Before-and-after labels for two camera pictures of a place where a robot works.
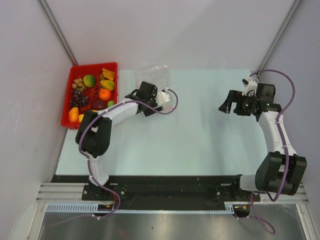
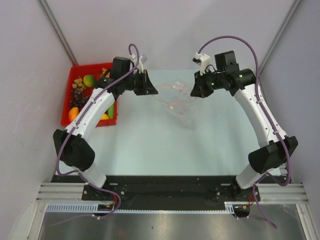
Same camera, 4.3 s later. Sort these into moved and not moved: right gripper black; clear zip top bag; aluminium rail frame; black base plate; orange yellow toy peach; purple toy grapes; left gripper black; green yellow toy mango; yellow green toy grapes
Moved: left gripper black; right gripper black; clear zip top bag
Not moved: purple toy grapes; orange yellow toy peach; black base plate; green yellow toy mango; aluminium rail frame; yellow green toy grapes
